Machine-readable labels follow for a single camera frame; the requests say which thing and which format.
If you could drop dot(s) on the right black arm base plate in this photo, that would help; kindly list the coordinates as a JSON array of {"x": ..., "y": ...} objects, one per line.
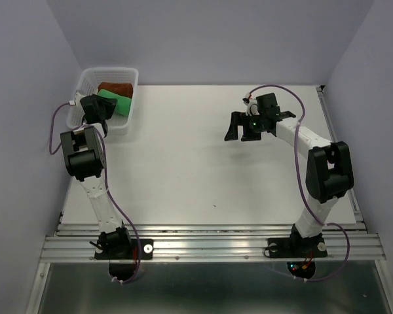
[{"x": 284, "y": 247}]

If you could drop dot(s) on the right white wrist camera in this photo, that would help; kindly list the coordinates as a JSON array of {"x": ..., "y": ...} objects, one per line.
[{"x": 251, "y": 105}]

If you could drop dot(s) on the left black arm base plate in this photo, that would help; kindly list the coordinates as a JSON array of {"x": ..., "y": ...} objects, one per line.
[{"x": 126, "y": 252}]

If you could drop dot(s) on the brown microfiber towel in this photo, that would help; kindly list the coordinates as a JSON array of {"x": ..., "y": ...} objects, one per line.
[{"x": 122, "y": 89}]

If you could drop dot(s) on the aluminium extrusion rail frame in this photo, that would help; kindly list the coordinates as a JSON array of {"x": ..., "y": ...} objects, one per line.
[{"x": 210, "y": 207}]

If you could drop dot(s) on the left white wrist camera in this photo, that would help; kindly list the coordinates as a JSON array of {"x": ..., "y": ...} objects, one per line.
[{"x": 78, "y": 97}]

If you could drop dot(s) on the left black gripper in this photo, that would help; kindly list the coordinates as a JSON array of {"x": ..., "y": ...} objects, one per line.
[{"x": 108, "y": 103}]

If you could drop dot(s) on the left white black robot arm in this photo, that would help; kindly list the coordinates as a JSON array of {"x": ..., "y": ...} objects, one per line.
[{"x": 85, "y": 161}]

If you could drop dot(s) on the white perforated plastic basket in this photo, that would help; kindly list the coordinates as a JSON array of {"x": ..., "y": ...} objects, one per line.
[{"x": 89, "y": 81}]

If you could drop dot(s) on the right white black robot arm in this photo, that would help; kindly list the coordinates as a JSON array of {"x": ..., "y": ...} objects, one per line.
[{"x": 329, "y": 174}]

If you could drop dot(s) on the green microfiber towel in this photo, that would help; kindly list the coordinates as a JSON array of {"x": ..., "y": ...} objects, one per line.
[{"x": 123, "y": 103}]

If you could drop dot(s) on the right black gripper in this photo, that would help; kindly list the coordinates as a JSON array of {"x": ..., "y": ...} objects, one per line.
[{"x": 238, "y": 118}]

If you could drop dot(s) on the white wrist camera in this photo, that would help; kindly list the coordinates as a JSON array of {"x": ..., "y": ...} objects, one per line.
[
  {"x": 78, "y": 97},
  {"x": 251, "y": 105}
]

